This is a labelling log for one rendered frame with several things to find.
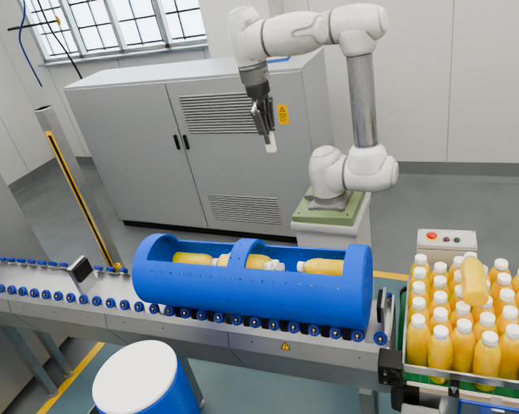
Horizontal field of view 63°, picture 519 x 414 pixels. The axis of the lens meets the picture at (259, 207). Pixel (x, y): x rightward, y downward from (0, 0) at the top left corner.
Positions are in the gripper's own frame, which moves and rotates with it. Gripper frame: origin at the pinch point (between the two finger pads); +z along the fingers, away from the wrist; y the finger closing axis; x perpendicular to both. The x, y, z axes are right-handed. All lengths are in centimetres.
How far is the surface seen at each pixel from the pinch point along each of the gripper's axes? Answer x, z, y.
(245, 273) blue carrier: 7.8, 37.9, -23.5
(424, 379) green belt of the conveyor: -49, 70, -26
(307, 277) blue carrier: -14.1, 38.5, -20.8
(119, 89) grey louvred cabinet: 195, 8, 131
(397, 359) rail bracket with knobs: -43, 60, -29
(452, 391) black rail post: -58, 69, -29
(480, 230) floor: -60, 159, 184
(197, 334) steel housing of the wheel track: 35, 69, -30
